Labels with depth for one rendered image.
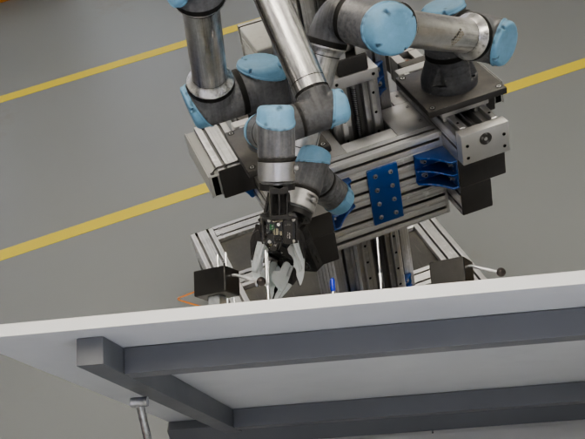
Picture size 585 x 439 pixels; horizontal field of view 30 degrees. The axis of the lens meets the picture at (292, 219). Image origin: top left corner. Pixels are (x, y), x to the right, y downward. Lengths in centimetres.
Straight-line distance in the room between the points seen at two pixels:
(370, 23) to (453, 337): 101
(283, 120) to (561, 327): 79
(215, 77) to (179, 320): 119
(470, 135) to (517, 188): 175
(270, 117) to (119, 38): 438
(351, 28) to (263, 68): 33
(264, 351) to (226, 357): 6
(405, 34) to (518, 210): 208
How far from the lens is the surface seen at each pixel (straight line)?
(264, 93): 267
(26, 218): 502
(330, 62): 251
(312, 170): 239
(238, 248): 407
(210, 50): 251
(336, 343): 156
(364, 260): 317
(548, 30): 572
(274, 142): 211
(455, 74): 286
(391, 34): 240
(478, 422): 244
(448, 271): 165
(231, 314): 145
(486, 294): 143
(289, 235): 212
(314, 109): 223
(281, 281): 233
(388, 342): 156
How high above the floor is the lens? 259
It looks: 35 degrees down
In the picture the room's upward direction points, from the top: 12 degrees counter-clockwise
